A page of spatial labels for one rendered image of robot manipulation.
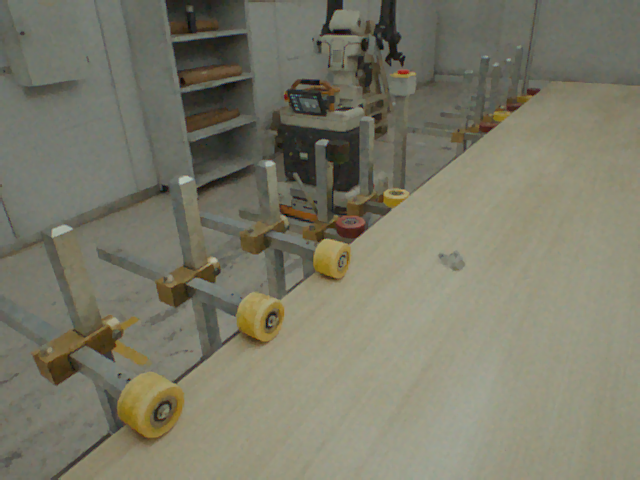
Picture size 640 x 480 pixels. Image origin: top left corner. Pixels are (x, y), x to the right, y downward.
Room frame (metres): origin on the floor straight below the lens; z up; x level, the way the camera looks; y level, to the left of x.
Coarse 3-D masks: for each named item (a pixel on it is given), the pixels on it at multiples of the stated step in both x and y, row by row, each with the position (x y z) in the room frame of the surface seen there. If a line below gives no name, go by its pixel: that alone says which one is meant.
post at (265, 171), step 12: (264, 168) 1.04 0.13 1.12; (264, 180) 1.05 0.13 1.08; (264, 192) 1.05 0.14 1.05; (276, 192) 1.07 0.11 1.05; (264, 204) 1.05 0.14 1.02; (276, 204) 1.06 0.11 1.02; (264, 216) 1.05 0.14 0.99; (276, 216) 1.06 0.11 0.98; (264, 252) 1.06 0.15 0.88; (276, 252) 1.05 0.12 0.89; (276, 264) 1.05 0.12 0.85; (276, 276) 1.04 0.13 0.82; (276, 288) 1.04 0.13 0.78
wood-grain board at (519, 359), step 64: (512, 128) 2.12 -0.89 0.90; (576, 128) 2.08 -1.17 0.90; (448, 192) 1.38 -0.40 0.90; (512, 192) 1.35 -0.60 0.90; (576, 192) 1.33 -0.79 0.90; (384, 256) 0.98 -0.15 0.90; (512, 256) 0.96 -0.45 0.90; (576, 256) 0.95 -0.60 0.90; (320, 320) 0.74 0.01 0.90; (384, 320) 0.73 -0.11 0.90; (448, 320) 0.72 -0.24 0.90; (512, 320) 0.72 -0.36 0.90; (576, 320) 0.71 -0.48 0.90; (192, 384) 0.58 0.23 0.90; (256, 384) 0.58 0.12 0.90; (320, 384) 0.57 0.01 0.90; (384, 384) 0.56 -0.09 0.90; (448, 384) 0.56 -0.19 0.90; (512, 384) 0.55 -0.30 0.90; (576, 384) 0.55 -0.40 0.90; (128, 448) 0.46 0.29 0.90; (192, 448) 0.45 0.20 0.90; (256, 448) 0.45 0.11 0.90; (320, 448) 0.45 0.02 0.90; (384, 448) 0.44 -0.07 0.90; (448, 448) 0.44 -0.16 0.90; (512, 448) 0.43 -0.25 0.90; (576, 448) 0.43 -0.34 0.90
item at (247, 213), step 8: (240, 208) 1.40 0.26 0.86; (248, 208) 1.40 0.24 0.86; (240, 216) 1.40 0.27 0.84; (248, 216) 1.38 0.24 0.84; (256, 216) 1.36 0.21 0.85; (296, 224) 1.27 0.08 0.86; (304, 224) 1.27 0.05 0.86; (296, 232) 1.27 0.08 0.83; (328, 232) 1.21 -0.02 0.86; (336, 232) 1.21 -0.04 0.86; (336, 240) 1.19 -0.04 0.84; (344, 240) 1.17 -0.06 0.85; (352, 240) 1.15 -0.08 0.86
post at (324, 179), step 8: (320, 144) 1.26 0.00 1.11; (320, 152) 1.26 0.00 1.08; (320, 160) 1.26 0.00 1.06; (320, 168) 1.26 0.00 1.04; (320, 176) 1.26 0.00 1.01; (328, 176) 1.26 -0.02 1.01; (320, 184) 1.26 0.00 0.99; (328, 184) 1.26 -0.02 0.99; (320, 192) 1.26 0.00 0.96; (328, 192) 1.25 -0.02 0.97; (320, 200) 1.26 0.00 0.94; (328, 200) 1.25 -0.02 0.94; (320, 208) 1.26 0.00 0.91; (328, 208) 1.25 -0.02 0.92; (320, 216) 1.26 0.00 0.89; (328, 216) 1.25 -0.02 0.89
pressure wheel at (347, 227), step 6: (348, 216) 1.21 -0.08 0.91; (354, 216) 1.21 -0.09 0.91; (342, 222) 1.17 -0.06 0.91; (348, 222) 1.17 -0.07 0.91; (354, 222) 1.17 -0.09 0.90; (360, 222) 1.17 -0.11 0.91; (342, 228) 1.15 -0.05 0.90; (348, 228) 1.14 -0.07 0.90; (354, 228) 1.14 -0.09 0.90; (360, 228) 1.15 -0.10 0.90; (342, 234) 1.15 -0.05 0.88; (348, 234) 1.14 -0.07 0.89; (354, 234) 1.14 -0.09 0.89; (360, 234) 1.15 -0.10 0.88
